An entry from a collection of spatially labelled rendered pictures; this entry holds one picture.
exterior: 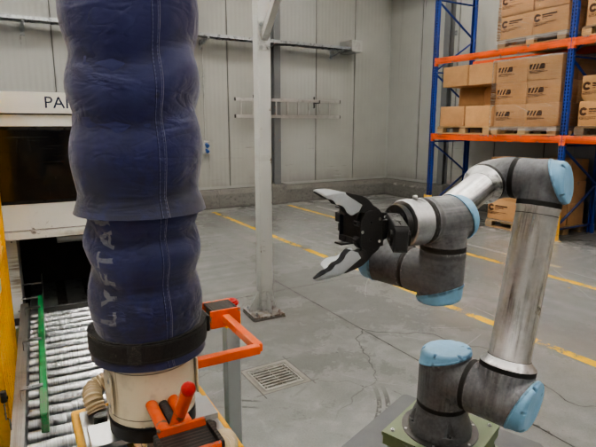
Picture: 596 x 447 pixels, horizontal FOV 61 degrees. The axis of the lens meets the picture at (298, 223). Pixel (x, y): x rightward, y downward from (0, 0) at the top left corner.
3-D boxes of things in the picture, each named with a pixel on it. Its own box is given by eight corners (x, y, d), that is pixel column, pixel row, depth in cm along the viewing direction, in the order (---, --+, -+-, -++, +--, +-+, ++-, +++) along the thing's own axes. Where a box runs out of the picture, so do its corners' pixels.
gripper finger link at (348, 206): (299, 189, 86) (335, 215, 91) (317, 192, 81) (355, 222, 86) (309, 173, 87) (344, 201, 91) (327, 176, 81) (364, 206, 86)
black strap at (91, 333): (81, 331, 105) (80, 312, 104) (190, 310, 116) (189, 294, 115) (98, 377, 86) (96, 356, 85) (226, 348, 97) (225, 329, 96)
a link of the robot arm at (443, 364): (431, 380, 165) (435, 330, 161) (482, 400, 154) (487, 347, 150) (406, 398, 154) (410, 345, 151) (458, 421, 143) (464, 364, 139)
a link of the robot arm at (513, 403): (479, 406, 152) (526, 160, 149) (539, 431, 141) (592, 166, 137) (457, 416, 141) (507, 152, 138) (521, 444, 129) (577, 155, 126)
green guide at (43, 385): (26, 309, 336) (25, 295, 334) (43, 306, 341) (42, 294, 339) (19, 439, 196) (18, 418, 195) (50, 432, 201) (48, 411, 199)
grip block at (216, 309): (200, 319, 143) (199, 302, 142) (229, 314, 147) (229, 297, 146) (211, 329, 135) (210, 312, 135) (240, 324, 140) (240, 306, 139)
